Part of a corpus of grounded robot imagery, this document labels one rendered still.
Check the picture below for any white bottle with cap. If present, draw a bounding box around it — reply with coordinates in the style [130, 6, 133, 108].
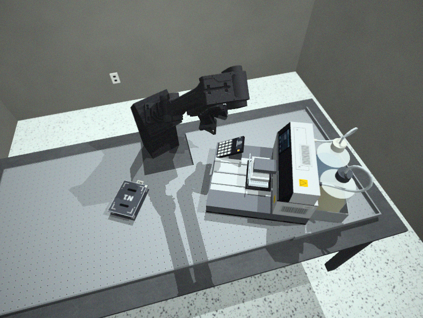
[316, 138, 350, 178]

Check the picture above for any grey flexible hose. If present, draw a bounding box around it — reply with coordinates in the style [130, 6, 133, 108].
[322, 165, 373, 193]

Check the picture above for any white well plate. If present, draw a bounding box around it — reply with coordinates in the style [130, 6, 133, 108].
[249, 161, 268, 188]

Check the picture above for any white flexible hose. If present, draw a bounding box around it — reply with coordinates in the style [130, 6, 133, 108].
[317, 127, 358, 144]

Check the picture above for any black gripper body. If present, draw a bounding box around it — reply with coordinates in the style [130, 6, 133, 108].
[198, 111, 216, 131]

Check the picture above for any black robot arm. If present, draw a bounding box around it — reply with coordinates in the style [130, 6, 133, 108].
[144, 66, 250, 125]

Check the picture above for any clear plastic bottle with black cap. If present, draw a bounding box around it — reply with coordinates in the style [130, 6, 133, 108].
[316, 167, 356, 213]

